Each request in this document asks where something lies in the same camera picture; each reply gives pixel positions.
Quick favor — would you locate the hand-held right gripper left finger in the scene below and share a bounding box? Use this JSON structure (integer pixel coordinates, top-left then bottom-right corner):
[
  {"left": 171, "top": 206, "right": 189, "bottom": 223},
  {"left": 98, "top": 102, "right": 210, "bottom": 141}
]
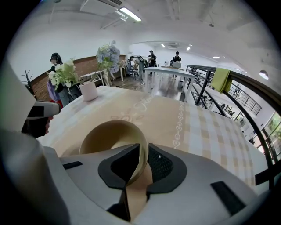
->
[{"left": 59, "top": 143, "right": 141, "bottom": 222}]

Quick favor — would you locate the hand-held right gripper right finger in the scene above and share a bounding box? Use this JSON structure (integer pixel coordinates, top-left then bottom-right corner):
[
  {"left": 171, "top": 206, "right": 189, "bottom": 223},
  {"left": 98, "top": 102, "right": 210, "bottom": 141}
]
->
[{"left": 131, "top": 143, "right": 259, "bottom": 225}]

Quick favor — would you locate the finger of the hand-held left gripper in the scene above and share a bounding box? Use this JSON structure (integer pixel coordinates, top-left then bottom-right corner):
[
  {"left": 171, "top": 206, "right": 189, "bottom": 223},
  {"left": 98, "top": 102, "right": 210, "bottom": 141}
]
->
[{"left": 26, "top": 100, "right": 62, "bottom": 121}]

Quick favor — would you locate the olive brown bowl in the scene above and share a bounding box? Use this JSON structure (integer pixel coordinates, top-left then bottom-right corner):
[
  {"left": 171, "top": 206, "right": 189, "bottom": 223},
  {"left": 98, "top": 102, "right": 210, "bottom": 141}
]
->
[{"left": 78, "top": 120, "right": 149, "bottom": 187}]

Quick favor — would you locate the person's left hand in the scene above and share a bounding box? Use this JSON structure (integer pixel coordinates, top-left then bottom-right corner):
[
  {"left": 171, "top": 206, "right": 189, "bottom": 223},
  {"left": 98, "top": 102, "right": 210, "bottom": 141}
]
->
[{"left": 45, "top": 116, "right": 54, "bottom": 135}]

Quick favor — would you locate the purple garment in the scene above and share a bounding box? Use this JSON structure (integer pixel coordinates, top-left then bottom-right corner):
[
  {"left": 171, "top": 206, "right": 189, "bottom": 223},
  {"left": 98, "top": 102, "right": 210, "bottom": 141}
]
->
[{"left": 47, "top": 79, "right": 58, "bottom": 102}]

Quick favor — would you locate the dark grey shell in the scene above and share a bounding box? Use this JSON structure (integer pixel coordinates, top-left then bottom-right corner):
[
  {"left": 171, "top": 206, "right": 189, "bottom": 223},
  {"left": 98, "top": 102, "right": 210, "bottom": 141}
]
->
[{"left": 65, "top": 84, "right": 82, "bottom": 102}]

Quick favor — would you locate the white flower bunch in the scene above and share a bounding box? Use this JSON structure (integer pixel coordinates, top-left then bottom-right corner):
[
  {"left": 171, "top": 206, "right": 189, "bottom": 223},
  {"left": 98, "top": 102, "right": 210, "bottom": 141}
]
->
[{"left": 47, "top": 58, "right": 85, "bottom": 88}]

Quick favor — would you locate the dark branch plant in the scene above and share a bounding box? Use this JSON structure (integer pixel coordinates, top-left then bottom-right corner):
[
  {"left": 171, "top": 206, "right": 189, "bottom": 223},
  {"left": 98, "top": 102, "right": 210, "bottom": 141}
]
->
[{"left": 21, "top": 69, "right": 34, "bottom": 95}]

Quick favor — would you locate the white flower vase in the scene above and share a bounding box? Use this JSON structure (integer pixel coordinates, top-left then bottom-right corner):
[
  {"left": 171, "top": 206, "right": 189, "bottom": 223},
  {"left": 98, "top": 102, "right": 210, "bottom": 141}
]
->
[{"left": 79, "top": 80, "right": 99, "bottom": 102}]

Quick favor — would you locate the small white desk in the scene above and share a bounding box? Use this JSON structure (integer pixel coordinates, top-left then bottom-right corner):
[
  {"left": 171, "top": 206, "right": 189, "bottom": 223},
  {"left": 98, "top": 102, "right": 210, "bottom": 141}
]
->
[{"left": 80, "top": 70, "right": 105, "bottom": 86}]

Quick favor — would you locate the beige checked tablecloth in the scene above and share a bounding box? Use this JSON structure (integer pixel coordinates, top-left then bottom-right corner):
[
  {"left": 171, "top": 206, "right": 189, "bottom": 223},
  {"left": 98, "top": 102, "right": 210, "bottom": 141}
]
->
[{"left": 36, "top": 85, "right": 265, "bottom": 222}]

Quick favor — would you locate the person's white shirt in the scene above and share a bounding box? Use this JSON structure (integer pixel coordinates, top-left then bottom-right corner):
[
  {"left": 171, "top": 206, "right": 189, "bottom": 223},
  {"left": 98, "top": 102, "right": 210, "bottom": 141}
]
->
[{"left": 0, "top": 59, "right": 68, "bottom": 225}]

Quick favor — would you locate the pale blue flower bunch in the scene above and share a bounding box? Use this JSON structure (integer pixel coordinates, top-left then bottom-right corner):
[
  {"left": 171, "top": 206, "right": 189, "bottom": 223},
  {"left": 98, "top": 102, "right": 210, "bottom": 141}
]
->
[{"left": 93, "top": 40, "right": 121, "bottom": 75}]

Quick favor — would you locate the dark blue chair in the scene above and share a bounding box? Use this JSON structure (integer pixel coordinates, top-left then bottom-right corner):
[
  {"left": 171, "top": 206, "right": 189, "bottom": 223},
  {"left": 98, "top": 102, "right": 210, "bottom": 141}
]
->
[{"left": 126, "top": 65, "right": 139, "bottom": 80}]

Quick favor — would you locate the green cloth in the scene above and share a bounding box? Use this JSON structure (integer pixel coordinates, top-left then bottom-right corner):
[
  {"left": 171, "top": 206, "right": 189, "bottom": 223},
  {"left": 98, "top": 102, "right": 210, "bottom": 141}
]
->
[{"left": 210, "top": 67, "right": 233, "bottom": 94}]

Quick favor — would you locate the white ceiling air conditioner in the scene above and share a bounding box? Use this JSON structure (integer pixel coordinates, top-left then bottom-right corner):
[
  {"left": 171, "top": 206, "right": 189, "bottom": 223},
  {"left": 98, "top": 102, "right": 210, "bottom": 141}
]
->
[{"left": 80, "top": 0, "right": 123, "bottom": 14}]

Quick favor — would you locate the long white table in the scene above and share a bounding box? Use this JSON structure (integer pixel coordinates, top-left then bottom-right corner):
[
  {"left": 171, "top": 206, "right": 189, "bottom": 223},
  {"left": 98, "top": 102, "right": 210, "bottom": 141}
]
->
[{"left": 144, "top": 66, "right": 196, "bottom": 94}]

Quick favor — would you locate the black stair railing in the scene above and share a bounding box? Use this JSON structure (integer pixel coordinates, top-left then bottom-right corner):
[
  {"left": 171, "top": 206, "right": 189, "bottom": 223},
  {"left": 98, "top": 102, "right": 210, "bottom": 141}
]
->
[{"left": 186, "top": 65, "right": 281, "bottom": 189}]

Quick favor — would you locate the fluorescent tube light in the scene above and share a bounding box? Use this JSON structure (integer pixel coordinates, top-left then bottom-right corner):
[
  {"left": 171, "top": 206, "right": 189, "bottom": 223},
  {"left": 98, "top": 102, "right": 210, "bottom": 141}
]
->
[{"left": 119, "top": 6, "right": 142, "bottom": 22}]

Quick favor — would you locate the black dome pendant lamp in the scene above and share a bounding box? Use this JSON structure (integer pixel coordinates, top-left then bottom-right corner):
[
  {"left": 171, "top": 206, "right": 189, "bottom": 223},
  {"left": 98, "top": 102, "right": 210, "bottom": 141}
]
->
[{"left": 258, "top": 69, "right": 270, "bottom": 80}]

